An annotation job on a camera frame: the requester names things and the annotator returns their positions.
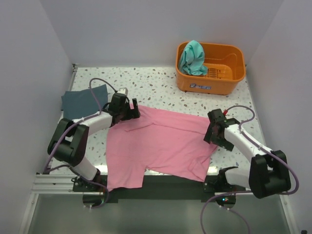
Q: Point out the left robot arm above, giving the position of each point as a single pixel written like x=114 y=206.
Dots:
x=69 y=141

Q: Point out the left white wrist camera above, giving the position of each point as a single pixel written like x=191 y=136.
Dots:
x=123 y=91

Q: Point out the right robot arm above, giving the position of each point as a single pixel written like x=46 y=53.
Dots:
x=268 y=173

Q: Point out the orange plastic basket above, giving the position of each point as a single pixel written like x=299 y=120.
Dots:
x=226 y=68

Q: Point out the folded dark blue t-shirt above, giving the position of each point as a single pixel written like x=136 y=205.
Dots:
x=78 y=104

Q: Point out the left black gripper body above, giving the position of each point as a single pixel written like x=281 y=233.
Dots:
x=125 y=111

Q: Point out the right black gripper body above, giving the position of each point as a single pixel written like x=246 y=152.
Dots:
x=217 y=140

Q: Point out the teal t-shirt in basket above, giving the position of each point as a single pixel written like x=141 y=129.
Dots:
x=192 y=59

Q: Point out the pink t-shirt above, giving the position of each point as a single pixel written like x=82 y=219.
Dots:
x=159 y=140

